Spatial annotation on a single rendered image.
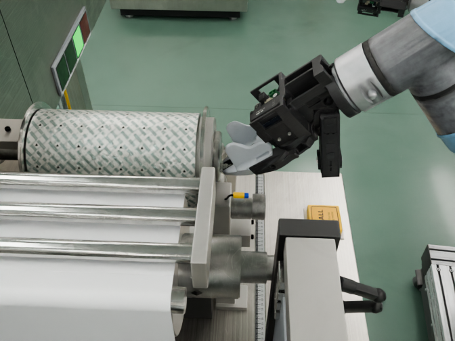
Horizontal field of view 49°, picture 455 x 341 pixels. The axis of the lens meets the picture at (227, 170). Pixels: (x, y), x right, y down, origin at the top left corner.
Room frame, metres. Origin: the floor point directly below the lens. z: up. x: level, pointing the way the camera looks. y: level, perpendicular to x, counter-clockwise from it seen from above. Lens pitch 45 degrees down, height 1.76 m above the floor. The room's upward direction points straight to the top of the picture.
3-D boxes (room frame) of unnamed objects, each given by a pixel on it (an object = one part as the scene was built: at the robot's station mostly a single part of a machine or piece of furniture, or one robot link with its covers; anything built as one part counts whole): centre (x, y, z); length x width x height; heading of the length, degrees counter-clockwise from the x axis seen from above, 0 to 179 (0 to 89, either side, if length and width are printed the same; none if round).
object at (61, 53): (0.94, 0.33, 1.18); 0.25 x 0.01 x 0.07; 177
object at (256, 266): (0.28, -0.04, 1.33); 0.06 x 0.03 x 0.03; 87
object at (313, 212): (0.68, -0.21, 0.91); 0.07 x 0.07 x 0.02; 87
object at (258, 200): (0.50, -0.05, 1.18); 0.04 x 0.02 x 0.04; 177
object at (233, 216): (0.50, -0.01, 1.05); 0.06 x 0.05 x 0.31; 87
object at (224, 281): (0.28, 0.02, 1.33); 0.06 x 0.06 x 0.06; 87
